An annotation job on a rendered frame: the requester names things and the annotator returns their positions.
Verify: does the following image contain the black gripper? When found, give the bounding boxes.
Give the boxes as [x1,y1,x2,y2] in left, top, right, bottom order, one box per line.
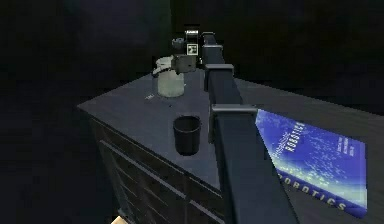
[151,37,198,76]

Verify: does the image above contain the white translucent lidded mug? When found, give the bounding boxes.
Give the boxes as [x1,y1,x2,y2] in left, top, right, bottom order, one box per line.
[151,55,186,99]

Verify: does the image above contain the dark chest of drawers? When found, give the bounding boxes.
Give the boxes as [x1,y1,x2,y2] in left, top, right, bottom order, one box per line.
[77,70,384,224]

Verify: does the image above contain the black cup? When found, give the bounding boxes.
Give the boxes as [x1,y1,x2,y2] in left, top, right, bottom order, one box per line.
[172,115,202,157]

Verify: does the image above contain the blue book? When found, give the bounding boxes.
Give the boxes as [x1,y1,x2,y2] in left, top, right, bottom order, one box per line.
[254,109,368,220]

